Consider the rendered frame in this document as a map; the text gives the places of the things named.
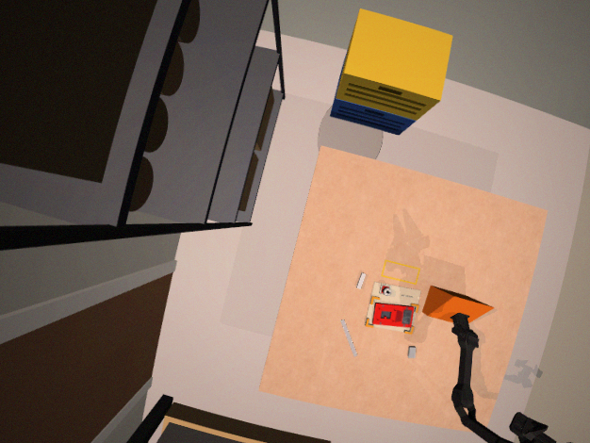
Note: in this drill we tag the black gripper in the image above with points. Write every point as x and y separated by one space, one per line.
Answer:
530 428

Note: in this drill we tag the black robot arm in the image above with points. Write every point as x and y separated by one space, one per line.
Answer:
462 395

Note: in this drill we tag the grey flat bar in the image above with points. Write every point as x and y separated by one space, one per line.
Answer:
348 337

